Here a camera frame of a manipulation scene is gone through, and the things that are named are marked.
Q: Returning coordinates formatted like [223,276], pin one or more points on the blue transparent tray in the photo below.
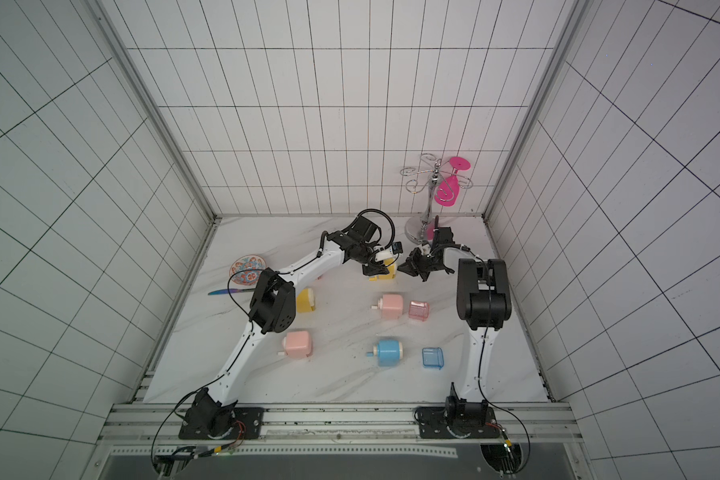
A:
[432,358]

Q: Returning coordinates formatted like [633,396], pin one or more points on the blue pencil sharpener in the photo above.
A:
[387,352]

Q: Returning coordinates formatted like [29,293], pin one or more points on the yellow sharpener row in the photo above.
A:
[306,302]

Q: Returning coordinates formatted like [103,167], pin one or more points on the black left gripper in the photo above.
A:
[375,270]

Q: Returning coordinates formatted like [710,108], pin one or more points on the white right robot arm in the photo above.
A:
[483,303]

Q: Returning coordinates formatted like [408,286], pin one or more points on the pink plastic wine glass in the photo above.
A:
[453,182]

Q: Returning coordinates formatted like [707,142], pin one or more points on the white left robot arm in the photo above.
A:
[369,240]

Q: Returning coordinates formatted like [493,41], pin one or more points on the chrome glass rack stand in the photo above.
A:
[422,182]

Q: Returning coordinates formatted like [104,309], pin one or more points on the iridescent pen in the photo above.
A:
[230,291]

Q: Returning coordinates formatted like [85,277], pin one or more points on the pink tray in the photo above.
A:
[418,310]

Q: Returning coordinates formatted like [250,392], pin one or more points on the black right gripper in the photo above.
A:
[423,263]

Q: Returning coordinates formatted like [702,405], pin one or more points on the pink sharpener bottom row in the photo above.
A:
[297,345]

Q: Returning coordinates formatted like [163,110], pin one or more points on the aluminium mounting rail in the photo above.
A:
[339,423]

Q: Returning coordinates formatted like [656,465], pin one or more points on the patterned ceramic bowl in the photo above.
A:
[246,270]

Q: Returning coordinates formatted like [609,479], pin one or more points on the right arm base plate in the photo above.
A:
[433,424]

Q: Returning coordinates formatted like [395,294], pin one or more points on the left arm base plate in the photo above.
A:
[226,424]

